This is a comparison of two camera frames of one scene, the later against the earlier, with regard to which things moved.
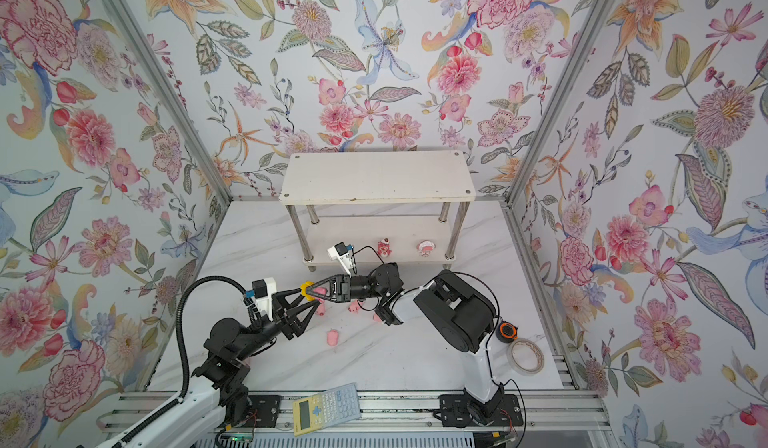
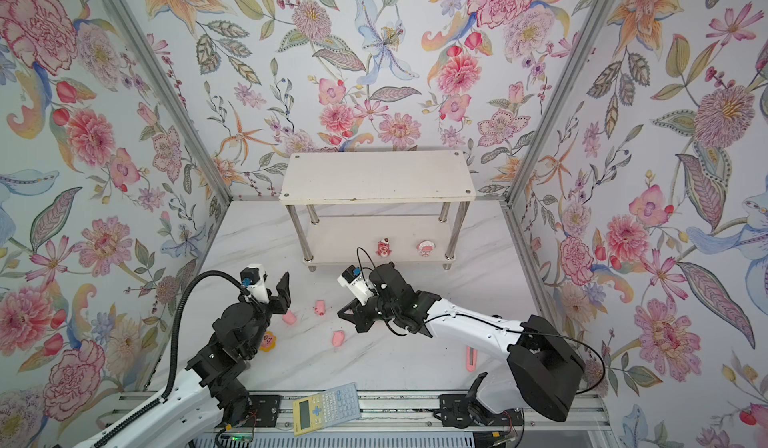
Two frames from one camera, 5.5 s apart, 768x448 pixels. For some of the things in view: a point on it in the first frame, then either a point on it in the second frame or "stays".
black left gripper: (279, 308) → (283, 301)
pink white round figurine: (425, 247) stays
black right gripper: (338, 297) → (357, 318)
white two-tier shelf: (437, 177) stays
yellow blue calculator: (323, 410) stays
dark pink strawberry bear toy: (383, 247) stays
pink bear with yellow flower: (318, 290) → (268, 342)
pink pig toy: (321, 309) stays
